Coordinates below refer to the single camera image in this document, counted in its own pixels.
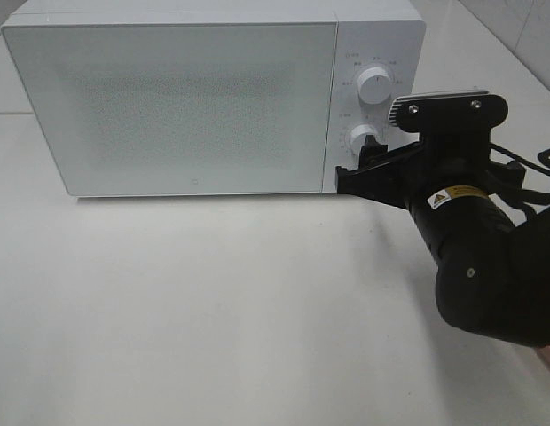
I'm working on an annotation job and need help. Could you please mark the lower white timer knob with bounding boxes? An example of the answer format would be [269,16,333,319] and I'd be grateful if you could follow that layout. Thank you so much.
[346,124,387,158]

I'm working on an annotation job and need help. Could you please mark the white microwave door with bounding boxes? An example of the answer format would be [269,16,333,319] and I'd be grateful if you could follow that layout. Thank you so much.
[4,23,335,197]

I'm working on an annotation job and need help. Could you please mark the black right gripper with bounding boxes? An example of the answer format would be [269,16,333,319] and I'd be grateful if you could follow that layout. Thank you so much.
[335,132,496,212]

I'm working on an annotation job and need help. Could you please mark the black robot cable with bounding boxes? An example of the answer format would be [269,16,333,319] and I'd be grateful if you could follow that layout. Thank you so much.
[487,141,550,223]

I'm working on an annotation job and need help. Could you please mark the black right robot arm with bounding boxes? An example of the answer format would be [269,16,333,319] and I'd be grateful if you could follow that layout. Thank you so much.
[336,132,550,348]

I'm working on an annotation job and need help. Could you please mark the white microwave oven body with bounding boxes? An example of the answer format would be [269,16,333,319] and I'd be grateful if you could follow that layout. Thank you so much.
[0,1,426,193]

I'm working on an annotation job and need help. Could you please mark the upper white power knob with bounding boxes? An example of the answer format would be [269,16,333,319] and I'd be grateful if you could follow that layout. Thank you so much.
[355,64,394,105]

